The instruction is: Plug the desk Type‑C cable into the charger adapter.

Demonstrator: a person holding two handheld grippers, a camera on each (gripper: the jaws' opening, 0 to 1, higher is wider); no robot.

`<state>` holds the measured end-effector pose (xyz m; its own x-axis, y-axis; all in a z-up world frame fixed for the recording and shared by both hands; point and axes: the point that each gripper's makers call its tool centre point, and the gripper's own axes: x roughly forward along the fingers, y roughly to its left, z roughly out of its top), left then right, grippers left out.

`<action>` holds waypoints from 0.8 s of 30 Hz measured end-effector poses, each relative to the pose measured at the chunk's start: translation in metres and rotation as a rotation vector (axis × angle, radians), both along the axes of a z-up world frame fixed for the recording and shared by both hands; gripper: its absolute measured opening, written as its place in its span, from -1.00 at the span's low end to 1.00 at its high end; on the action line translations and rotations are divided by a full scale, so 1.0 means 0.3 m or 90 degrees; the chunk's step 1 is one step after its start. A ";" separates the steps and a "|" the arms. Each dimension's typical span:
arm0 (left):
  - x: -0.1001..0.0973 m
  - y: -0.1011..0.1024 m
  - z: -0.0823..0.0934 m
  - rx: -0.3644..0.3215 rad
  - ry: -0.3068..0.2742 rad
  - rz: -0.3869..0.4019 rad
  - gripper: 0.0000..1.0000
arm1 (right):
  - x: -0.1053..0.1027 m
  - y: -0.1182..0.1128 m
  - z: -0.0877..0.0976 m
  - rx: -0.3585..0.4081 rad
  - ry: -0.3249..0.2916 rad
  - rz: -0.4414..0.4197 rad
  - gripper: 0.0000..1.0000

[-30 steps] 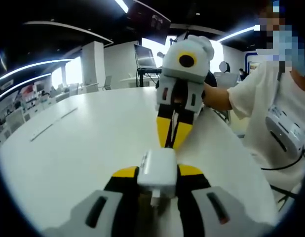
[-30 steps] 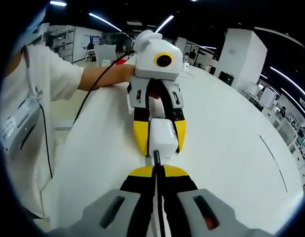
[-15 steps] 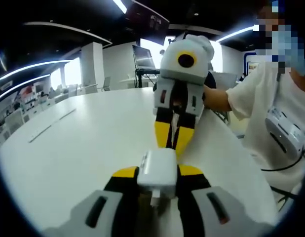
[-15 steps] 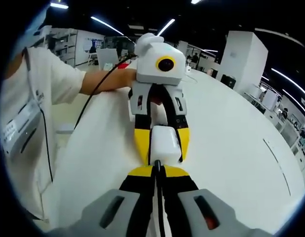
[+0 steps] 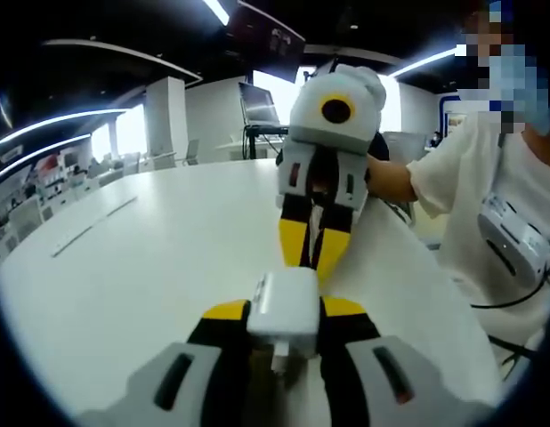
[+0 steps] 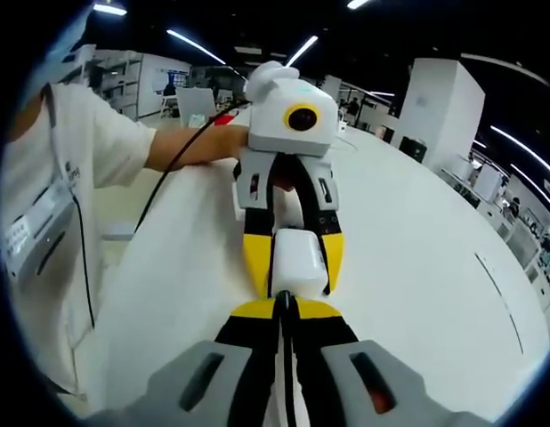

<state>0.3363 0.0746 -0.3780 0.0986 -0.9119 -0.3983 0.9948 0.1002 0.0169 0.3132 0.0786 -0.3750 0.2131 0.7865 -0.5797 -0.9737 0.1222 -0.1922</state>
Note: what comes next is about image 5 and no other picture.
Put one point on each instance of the white desk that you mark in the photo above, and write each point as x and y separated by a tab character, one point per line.
168	267

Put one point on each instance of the dark hanging screen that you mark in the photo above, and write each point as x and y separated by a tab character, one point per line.
275	40

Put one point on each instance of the black metal stand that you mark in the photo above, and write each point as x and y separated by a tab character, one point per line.
266	129

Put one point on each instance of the blue framed display board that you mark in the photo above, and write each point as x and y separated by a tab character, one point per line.
450	129

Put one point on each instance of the white charger adapter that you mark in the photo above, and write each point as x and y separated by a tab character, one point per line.
284	307

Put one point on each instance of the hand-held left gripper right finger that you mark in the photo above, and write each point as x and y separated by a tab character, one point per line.
390	378

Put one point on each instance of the white square pillar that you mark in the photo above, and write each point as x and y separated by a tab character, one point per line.
168	120

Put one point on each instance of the grey worn device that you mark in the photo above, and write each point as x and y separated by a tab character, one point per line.
515	242

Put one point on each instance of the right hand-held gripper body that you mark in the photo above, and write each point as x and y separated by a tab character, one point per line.
315	89

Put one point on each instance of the curved ceiling light strip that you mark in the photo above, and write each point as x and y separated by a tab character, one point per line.
57	122

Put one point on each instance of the person's white shirt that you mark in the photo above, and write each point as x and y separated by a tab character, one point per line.
462	178

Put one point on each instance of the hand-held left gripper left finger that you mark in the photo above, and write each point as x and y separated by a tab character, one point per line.
177	382

